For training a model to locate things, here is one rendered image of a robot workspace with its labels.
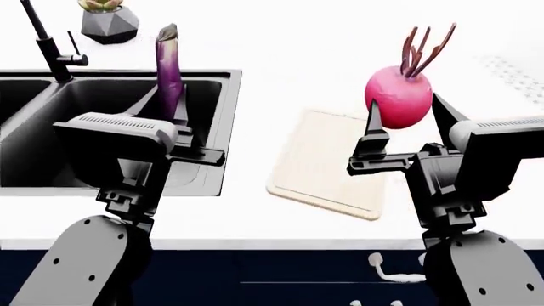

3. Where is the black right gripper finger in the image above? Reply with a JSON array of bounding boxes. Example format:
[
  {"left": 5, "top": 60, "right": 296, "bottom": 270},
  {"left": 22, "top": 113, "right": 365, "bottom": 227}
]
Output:
[
  {"left": 430, "top": 92, "right": 472, "bottom": 151},
  {"left": 355, "top": 97, "right": 391, "bottom": 158}
]

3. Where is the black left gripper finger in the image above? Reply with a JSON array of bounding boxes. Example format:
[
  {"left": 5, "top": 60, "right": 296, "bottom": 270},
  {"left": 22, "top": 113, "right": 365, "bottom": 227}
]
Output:
[
  {"left": 171, "top": 82, "right": 207, "bottom": 155},
  {"left": 122, "top": 84, "right": 162, "bottom": 118}
]

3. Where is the purple eggplant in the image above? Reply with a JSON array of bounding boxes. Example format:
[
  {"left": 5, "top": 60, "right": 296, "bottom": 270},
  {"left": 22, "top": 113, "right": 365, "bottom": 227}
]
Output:
[{"left": 155, "top": 22, "right": 184, "bottom": 122}]

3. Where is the pink radish with red stems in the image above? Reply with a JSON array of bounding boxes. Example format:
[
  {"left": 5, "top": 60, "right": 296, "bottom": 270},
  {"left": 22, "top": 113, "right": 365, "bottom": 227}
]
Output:
[{"left": 364, "top": 21, "right": 458, "bottom": 130}]

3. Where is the cream cutting board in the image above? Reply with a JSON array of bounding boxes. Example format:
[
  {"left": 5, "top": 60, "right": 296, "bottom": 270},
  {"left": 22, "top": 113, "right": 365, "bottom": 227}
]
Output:
[{"left": 265, "top": 107, "right": 387, "bottom": 222}]

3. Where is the black double basin sink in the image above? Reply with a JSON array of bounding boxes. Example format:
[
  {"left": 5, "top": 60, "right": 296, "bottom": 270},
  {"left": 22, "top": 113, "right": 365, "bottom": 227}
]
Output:
[{"left": 0, "top": 67, "right": 244, "bottom": 198}]

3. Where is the grey faceted plant pot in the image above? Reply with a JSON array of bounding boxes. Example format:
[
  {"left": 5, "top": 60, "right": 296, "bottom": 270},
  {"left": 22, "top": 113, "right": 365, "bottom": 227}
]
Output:
[{"left": 80, "top": 5, "right": 141, "bottom": 46}]

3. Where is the black kitchen faucet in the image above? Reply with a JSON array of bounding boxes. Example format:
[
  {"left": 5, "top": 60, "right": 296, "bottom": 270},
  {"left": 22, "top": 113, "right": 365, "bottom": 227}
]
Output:
[{"left": 20, "top": 0, "right": 90, "bottom": 84}]

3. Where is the green pink succulent plant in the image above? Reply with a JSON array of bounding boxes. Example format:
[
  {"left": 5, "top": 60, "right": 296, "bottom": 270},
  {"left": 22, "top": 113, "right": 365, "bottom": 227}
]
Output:
[{"left": 76, "top": 0, "right": 127, "bottom": 14}]

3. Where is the navy cabinet front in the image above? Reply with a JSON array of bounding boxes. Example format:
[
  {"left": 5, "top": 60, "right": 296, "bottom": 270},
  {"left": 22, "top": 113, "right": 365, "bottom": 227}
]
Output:
[{"left": 0, "top": 249, "right": 544, "bottom": 306}]

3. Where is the grey left gripper camera box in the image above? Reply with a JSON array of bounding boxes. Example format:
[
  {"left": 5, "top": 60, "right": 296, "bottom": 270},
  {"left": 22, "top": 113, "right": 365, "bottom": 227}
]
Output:
[{"left": 52, "top": 110, "right": 180, "bottom": 161}]

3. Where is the grey gripper camera box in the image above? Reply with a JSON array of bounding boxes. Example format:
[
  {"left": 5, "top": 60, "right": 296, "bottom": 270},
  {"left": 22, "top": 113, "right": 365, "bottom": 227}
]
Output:
[
  {"left": 52, "top": 110, "right": 180, "bottom": 161},
  {"left": 447, "top": 115, "right": 544, "bottom": 206}
]

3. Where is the grey right gripper camera box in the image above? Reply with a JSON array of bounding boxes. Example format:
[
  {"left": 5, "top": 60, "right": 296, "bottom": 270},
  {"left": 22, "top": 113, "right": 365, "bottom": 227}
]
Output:
[{"left": 447, "top": 115, "right": 544, "bottom": 206}]

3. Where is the white curved cabinet handle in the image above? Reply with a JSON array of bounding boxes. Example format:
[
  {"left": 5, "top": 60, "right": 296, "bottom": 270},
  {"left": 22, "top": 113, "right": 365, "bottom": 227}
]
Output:
[{"left": 367, "top": 251, "right": 428, "bottom": 284}]

